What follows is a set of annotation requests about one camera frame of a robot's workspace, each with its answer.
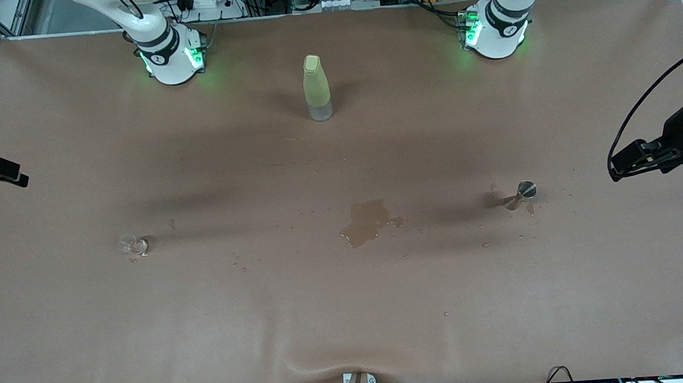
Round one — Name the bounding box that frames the brown table cover mat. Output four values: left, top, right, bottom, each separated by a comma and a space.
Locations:
0, 0, 683, 383

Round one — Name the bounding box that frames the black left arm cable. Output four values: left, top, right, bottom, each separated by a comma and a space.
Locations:
600, 40, 683, 176

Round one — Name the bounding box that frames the spilled liquid puddle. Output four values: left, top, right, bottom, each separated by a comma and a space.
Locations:
338, 198, 406, 250

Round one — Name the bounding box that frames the white connector block row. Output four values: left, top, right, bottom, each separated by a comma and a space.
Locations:
292, 0, 380, 13

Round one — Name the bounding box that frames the steel jigger measuring cup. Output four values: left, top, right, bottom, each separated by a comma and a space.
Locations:
502, 179, 539, 212

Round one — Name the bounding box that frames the white power strip with plugs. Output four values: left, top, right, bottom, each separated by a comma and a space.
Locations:
175, 0, 246, 22

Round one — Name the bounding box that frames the small clear glass cup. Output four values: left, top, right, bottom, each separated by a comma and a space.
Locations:
119, 232, 150, 257

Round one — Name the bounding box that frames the yellow-green translucent bottle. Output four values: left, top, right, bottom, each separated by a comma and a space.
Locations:
301, 53, 335, 123

